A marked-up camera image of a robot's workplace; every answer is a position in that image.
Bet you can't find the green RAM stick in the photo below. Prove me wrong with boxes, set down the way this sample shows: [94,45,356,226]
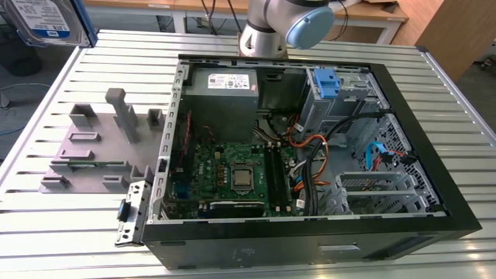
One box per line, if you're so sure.
[68,161,126,169]

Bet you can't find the grey plastic parts rack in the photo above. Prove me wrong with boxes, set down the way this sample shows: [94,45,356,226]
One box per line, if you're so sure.
[38,87,168,195]

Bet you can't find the blue data wire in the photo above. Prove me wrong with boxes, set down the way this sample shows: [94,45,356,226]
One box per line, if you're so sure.
[366,141,388,174]

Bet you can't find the blue plastic drive latch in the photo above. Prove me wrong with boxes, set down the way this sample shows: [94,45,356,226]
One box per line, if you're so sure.
[314,67,342,100]

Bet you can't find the black graphics card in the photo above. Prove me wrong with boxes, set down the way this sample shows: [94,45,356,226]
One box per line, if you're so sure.
[208,199,268,218]

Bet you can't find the pale blue floor cable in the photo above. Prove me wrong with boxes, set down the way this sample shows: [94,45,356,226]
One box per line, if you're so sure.
[0,82,52,137]

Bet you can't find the silver CPU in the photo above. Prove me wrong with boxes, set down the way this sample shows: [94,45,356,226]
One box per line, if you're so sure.
[232,170,252,187]

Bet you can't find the hinged metal bracket blue tab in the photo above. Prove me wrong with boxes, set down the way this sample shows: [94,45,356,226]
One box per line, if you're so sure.
[114,179,154,248]

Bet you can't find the thin red wire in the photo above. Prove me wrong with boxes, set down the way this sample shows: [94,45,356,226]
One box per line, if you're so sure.
[176,111,194,173]

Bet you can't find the hard disk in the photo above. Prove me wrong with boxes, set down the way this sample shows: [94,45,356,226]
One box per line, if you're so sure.
[6,0,98,48]

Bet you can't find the black caster wheels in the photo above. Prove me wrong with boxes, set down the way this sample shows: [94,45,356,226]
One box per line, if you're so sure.
[479,53,496,70]

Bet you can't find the orange power wire black plug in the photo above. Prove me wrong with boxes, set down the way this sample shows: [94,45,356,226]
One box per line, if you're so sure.
[382,149,419,168]

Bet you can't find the white frame desk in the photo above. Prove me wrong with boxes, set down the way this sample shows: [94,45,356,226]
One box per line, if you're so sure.
[83,0,251,34]

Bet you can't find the black waste bin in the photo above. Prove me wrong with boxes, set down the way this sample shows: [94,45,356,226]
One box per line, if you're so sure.
[0,8,44,77]

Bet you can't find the black cable bundle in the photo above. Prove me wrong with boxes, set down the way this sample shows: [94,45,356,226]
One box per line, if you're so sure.
[303,112,394,216]

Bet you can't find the CPU socket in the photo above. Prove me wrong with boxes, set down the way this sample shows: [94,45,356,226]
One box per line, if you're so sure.
[228,162,256,196]

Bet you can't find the grey metal optical drive cage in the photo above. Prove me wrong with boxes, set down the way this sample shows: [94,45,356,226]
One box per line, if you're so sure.
[302,66,390,139]

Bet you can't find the black RAM slot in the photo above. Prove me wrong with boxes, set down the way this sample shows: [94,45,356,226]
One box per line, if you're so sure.
[275,141,292,212]
[264,141,280,212]

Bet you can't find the orange wire bundle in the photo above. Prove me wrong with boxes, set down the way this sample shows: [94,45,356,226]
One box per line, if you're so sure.
[288,134,331,193]

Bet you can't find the grey power supply unit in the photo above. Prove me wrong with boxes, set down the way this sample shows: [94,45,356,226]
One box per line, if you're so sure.
[182,67,260,143]

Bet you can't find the grey metal disk bay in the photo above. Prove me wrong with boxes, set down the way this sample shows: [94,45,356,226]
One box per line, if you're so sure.
[335,171,442,216]

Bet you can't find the green motherboard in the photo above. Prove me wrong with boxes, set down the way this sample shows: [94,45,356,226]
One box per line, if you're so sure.
[164,141,308,219]

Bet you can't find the wooden top desk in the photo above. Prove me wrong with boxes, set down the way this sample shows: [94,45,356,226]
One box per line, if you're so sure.
[331,0,411,45]

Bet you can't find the wooden cabinet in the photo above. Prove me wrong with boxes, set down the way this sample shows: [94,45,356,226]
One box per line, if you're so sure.
[391,0,496,84]

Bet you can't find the black open PC case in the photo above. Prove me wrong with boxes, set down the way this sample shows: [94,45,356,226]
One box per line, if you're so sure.
[142,53,484,270]

